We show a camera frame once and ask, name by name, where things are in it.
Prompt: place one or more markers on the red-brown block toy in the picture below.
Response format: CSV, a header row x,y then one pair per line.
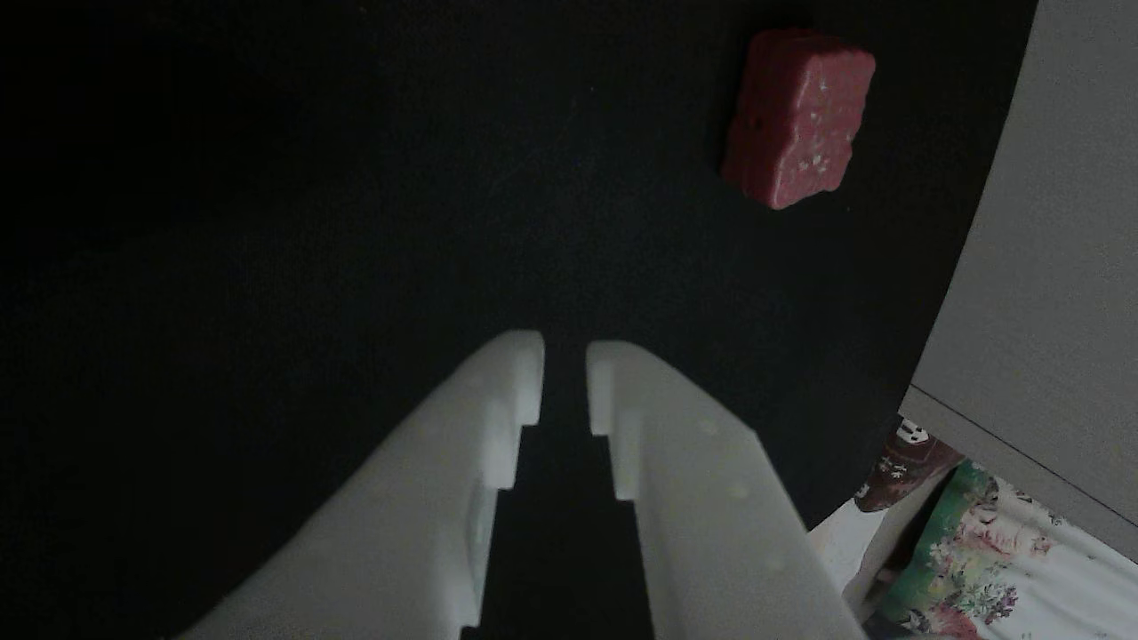
x,y
796,116

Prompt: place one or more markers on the brown patterned slipper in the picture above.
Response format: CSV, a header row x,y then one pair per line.
x,y
907,467

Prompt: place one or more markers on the floral patterned cloth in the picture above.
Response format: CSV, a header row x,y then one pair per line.
x,y
978,551

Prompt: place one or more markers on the black desk mat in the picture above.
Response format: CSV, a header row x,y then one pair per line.
x,y
267,222

